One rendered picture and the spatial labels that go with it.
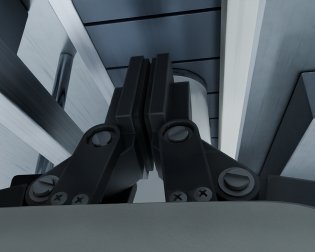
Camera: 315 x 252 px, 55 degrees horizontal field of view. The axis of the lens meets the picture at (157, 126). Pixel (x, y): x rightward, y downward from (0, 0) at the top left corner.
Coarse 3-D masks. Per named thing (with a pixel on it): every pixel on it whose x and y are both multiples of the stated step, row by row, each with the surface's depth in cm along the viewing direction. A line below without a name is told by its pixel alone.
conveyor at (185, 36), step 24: (72, 0) 15; (96, 0) 15; (120, 0) 15; (144, 0) 15; (168, 0) 15; (192, 0) 15; (216, 0) 15; (96, 24) 17; (120, 24) 16; (144, 24) 16; (168, 24) 16; (192, 24) 16; (216, 24) 16; (96, 48) 18; (120, 48) 18; (144, 48) 18; (168, 48) 18; (192, 48) 18; (216, 48) 18; (120, 72) 20; (192, 72) 20; (216, 72) 20; (216, 96) 23; (216, 120) 26; (216, 144) 30
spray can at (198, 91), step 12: (180, 72) 20; (192, 84) 20; (204, 84) 21; (192, 96) 19; (204, 96) 20; (192, 108) 19; (204, 108) 20; (192, 120) 18; (204, 120) 19; (204, 132) 19; (144, 180) 17; (156, 180) 16; (144, 192) 16; (156, 192) 16
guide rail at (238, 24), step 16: (224, 0) 12; (240, 0) 11; (256, 0) 11; (224, 16) 12; (240, 16) 11; (256, 16) 12; (224, 32) 12; (240, 32) 12; (224, 48) 13; (240, 48) 13; (224, 64) 14; (240, 64) 14; (224, 80) 15; (240, 80) 15; (224, 96) 16; (240, 96) 16; (224, 112) 18; (240, 112) 18; (224, 128) 20; (224, 144) 22
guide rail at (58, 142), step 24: (0, 48) 8; (0, 72) 8; (24, 72) 9; (0, 96) 8; (24, 96) 9; (48, 96) 10; (0, 120) 9; (24, 120) 9; (48, 120) 10; (72, 120) 12; (48, 144) 11; (72, 144) 12
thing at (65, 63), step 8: (64, 56) 26; (64, 64) 25; (56, 72) 25; (64, 72) 25; (56, 80) 25; (64, 80) 25; (56, 88) 24; (64, 88) 25; (56, 96) 24; (64, 96) 24; (64, 104) 24; (40, 160) 21; (48, 160) 22; (40, 168) 21; (48, 168) 21; (16, 176) 20; (24, 176) 20; (32, 176) 20; (16, 184) 20
